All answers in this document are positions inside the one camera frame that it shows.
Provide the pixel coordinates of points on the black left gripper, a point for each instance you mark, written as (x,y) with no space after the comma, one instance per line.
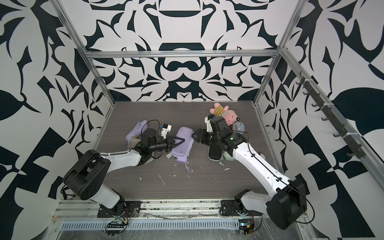
(176,138)

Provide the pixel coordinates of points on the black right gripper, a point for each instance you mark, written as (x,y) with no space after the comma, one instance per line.
(200,136)

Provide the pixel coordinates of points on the lavender umbrella case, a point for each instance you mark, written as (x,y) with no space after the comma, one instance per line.
(182,152)

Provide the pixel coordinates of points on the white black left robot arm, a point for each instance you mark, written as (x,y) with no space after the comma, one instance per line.
(86,177)

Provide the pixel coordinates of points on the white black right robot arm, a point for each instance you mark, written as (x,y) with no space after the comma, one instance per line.
(285,199)

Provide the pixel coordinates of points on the pink plush pig toy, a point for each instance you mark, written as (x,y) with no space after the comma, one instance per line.
(229,115)

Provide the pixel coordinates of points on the blue round alarm clock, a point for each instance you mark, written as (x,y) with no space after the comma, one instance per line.
(239,127)

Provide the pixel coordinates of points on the brown white plush dog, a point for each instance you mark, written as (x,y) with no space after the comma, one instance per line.
(262,156)

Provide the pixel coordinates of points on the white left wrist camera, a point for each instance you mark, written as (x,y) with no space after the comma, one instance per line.
(165,129)

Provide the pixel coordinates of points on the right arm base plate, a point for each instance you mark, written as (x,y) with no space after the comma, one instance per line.
(231,208)

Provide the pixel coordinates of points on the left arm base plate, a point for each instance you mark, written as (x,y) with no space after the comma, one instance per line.
(127,209)

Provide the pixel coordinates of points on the white perforated cable tray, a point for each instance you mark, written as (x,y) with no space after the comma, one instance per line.
(135,225)

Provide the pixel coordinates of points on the aluminium cage frame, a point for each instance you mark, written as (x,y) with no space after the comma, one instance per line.
(371,161)

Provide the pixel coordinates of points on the black wall hook rail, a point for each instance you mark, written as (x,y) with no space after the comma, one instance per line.
(333,115)

